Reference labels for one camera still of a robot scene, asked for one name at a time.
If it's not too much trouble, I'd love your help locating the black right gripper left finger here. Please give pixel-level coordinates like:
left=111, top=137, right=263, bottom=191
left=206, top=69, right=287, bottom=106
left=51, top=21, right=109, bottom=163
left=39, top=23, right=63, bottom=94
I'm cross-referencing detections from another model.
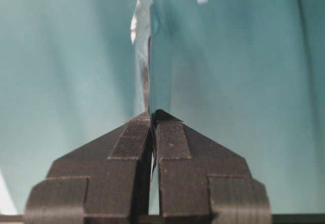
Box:
left=24, top=113, right=152, bottom=223

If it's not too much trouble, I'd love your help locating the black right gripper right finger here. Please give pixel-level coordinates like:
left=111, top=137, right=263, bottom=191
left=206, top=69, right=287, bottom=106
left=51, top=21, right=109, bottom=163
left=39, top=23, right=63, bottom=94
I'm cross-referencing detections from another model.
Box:
left=154, top=110, right=272, bottom=223

